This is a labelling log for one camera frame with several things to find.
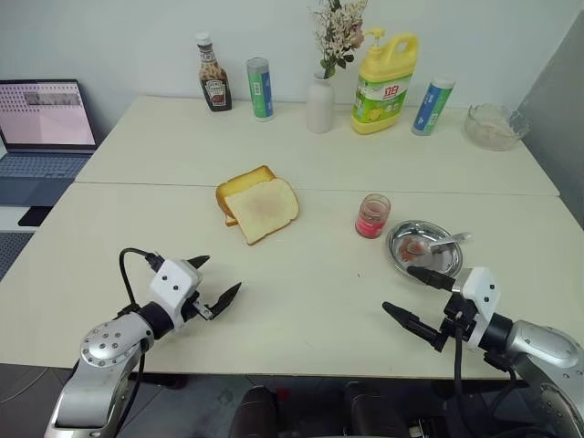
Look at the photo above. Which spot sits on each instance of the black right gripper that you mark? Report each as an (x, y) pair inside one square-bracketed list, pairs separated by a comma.
[(456, 319)]

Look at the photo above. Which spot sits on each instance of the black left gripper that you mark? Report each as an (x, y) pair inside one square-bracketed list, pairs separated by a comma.
[(189, 311)]

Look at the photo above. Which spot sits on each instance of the metal spoon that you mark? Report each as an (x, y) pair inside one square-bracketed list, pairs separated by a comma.
[(449, 241)]

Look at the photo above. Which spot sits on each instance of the toast bread slices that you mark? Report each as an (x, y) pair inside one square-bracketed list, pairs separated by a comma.
[(264, 210)]

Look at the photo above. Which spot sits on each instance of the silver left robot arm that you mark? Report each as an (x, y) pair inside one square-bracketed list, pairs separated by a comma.
[(105, 347)]

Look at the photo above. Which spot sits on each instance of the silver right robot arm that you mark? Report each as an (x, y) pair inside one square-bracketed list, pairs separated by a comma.
[(543, 342)]

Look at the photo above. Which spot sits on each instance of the glass jar of red jam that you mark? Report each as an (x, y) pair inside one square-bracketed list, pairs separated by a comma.
[(372, 219)]

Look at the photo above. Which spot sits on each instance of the round metal plate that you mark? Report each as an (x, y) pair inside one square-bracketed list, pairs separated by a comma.
[(445, 256)]

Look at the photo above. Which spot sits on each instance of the clear glass bowl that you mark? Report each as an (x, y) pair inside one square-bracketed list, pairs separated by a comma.
[(495, 130)]

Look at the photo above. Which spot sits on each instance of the black phone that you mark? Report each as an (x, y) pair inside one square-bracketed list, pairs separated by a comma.
[(34, 216)]

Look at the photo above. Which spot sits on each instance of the blue green cylindrical can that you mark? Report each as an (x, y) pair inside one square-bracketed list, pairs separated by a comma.
[(431, 107), (260, 91)]

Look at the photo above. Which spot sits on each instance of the ketchup bottle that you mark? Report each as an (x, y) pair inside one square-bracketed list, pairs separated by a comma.
[(214, 86)]

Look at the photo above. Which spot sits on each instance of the white ceramic vase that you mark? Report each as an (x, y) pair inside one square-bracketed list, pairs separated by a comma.
[(320, 107)]

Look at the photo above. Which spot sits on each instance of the grey textured mat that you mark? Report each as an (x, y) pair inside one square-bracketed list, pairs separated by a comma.
[(11, 255)]

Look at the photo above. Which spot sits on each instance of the yellow detergent pump bottle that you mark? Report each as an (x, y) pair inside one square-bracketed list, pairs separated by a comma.
[(383, 91)]

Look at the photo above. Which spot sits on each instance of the open laptop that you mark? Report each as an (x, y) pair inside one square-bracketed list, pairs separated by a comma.
[(45, 114)]

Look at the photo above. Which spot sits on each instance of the dried flower bouquet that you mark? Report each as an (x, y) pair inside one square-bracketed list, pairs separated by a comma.
[(335, 41)]

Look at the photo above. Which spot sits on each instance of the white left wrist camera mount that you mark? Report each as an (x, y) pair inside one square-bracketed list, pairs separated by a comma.
[(173, 278)]

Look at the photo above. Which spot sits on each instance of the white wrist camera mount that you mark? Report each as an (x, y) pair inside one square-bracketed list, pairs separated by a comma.
[(173, 278), (479, 287)]

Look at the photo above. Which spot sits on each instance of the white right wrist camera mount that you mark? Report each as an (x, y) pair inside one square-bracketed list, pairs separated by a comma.
[(479, 287)]

